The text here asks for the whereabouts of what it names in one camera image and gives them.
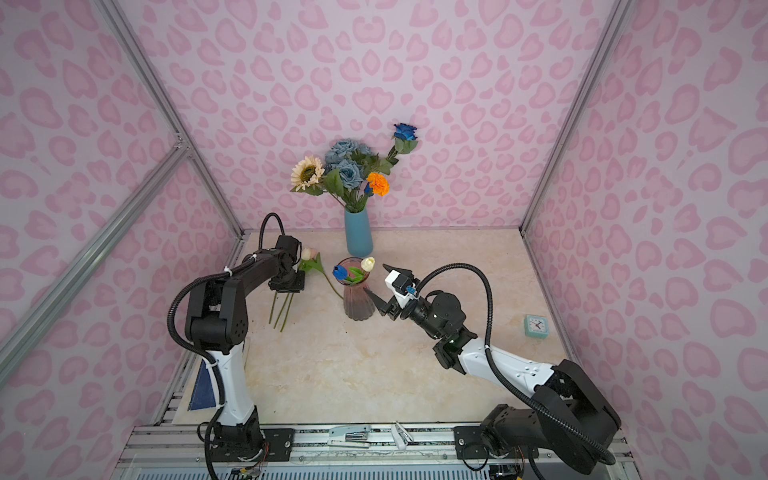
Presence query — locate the red glass vase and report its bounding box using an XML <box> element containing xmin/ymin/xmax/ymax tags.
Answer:
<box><xmin>335</xmin><ymin>257</ymin><xmax>375</xmax><ymax>321</ymax></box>

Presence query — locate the white tulip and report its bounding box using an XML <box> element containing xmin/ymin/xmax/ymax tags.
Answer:
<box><xmin>350</xmin><ymin>257</ymin><xmax>375</xmax><ymax>283</ymax></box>

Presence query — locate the teal ceramic vase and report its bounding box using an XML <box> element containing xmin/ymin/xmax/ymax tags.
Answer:
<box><xmin>344</xmin><ymin>209</ymin><xmax>374</xmax><ymax>258</ymax></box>

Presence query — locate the orange carnation stem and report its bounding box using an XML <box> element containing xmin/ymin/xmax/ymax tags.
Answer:
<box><xmin>361</xmin><ymin>172</ymin><xmax>390</xmax><ymax>206</ymax></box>

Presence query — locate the cream sunflower stem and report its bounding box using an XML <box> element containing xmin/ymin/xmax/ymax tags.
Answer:
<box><xmin>290</xmin><ymin>156</ymin><xmax>348</xmax><ymax>209</ymax></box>

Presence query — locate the dusty blue rose bouquet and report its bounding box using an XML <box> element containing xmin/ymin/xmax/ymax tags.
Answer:
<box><xmin>324</xmin><ymin>139</ymin><xmax>385</xmax><ymax>213</ymax></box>

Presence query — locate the blue rose stem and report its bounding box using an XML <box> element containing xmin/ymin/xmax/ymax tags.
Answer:
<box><xmin>371</xmin><ymin>123</ymin><xmax>419</xmax><ymax>175</ymax></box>

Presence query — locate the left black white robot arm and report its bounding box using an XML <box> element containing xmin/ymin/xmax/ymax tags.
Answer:
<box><xmin>166</xmin><ymin>234</ymin><xmax>305</xmax><ymax>468</ymax></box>

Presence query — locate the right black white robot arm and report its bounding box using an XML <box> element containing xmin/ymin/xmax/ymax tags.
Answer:
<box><xmin>368</xmin><ymin>263</ymin><xmax>622</xmax><ymax>475</ymax></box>

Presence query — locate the light blue tulip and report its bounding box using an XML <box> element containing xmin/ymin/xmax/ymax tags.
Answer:
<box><xmin>279</xmin><ymin>293</ymin><xmax>295</xmax><ymax>333</ymax></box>

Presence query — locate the cream pink tulip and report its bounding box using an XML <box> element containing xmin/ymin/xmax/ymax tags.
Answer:
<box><xmin>298</xmin><ymin>247</ymin><xmax>343</xmax><ymax>299</ymax></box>

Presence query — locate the yellow tulip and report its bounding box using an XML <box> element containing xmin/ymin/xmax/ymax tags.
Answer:
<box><xmin>268</xmin><ymin>292</ymin><xmax>290</xmax><ymax>329</ymax></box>

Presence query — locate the small teal clock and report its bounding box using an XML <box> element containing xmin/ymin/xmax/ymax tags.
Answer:
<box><xmin>523</xmin><ymin>314</ymin><xmax>550</xmax><ymax>339</ymax></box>

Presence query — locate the silver stapler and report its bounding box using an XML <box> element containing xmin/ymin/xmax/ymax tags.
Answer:
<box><xmin>327</xmin><ymin>424</ymin><xmax>372</xmax><ymax>449</ymax></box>

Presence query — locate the blue book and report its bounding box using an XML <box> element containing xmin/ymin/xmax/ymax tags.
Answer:
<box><xmin>188</xmin><ymin>360</ymin><xmax>217</xmax><ymax>411</ymax></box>

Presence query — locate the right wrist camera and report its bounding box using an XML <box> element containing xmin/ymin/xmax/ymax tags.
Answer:
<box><xmin>385</xmin><ymin>270</ymin><xmax>417</xmax><ymax>309</ymax></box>

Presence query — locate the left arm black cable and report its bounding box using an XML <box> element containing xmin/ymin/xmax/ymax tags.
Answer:
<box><xmin>257</xmin><ymin>212</ymin><xmax>288</xmax><ymax>253</ymax></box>

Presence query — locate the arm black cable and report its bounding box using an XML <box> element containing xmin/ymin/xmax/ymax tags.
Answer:
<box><xmin>413</xmin><ymin>262</ymin><xmax>618</xmax><ymax>467</ymax></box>
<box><xmin>257</xmin><ymin>212</ymin><xmax>288</xmax><ymax>253</ymax></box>

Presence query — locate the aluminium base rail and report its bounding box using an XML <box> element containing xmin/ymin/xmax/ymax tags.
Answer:
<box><xmin>110</xmin><ymin>419</ymin><xmax>640</xmax><ymax>480</ymax></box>

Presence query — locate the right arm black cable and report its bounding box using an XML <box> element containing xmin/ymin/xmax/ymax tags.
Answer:
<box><xmin>413</xmin><ymin>262</ymin><xmax>618</xmax><ymax>467</ymax></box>

